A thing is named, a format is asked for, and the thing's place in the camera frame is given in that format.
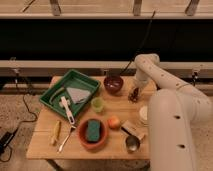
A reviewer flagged green cucumber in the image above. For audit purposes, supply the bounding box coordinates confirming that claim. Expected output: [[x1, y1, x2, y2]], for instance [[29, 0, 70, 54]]
[[49, 87, 65, 105]]

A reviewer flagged green sponge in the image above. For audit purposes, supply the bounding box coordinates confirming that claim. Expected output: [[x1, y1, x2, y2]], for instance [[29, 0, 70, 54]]
[[86, 120, 101, 142]]

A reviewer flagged black cable left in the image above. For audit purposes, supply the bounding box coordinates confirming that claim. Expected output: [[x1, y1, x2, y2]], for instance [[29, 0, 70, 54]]
[[0, 71, 39, 163]]

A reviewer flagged green plastic tray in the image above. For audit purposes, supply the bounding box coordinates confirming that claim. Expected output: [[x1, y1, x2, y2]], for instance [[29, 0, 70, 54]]
[[40, 69, 100, 118]]

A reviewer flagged terracotta bowl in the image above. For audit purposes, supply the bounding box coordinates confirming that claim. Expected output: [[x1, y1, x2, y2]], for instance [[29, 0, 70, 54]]
[[77, 118, 108, 151]]

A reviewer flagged white brush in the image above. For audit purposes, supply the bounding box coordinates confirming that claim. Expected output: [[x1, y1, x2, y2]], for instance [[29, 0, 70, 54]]
[[61, 96, 75, 125]]

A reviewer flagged metal fork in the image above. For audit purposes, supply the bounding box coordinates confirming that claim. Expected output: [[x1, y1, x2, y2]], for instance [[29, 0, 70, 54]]
[[57, 125, 76, 153]]

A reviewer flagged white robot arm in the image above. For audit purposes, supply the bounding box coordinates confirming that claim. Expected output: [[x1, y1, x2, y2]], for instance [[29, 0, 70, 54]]
[[134, 53, 213, 171]]

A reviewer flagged black power adapter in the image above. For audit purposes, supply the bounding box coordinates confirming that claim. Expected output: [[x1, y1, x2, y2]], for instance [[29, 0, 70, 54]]
[[0, 132, 14, 151]]

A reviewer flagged small green cup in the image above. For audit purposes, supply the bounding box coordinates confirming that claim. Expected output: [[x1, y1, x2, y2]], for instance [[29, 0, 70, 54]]
[[91, 97, 104, 113]]

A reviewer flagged metal cup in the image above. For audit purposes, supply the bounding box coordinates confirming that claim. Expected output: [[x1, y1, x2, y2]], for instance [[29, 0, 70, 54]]
[[125, 135, 140, 153]]

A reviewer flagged grey cloth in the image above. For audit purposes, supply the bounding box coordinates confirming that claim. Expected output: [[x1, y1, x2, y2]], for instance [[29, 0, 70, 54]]
[[67, 87, 90, 104]]

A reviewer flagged yellow banana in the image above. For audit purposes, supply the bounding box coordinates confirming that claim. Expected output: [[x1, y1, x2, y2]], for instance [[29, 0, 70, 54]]
[[51, 121, 61, 145]]

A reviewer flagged black cable upright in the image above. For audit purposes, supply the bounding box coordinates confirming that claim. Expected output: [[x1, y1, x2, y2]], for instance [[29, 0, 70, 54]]
[[119, 10, 156, 75]]

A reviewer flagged wooden block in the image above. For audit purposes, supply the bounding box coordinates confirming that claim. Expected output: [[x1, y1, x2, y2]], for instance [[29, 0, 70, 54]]
[[121, 121, 145, 140]]

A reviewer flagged dark red bowl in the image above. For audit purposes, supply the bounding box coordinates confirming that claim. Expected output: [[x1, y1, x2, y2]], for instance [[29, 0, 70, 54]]
[[104, 75, 123, 94]]

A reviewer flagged orange fruit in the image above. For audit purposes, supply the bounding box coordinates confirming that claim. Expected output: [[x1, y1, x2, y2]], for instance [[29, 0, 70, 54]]
[[107, 116, 121, 129]]

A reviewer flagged dark grape bunch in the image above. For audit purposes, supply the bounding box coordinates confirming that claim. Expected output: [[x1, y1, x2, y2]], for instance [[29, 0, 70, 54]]
[[128, 87, 139, 103]]

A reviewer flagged white cup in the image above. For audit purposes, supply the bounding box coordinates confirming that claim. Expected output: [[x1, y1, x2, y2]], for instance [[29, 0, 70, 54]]
[[139, 106, 148, 125]]

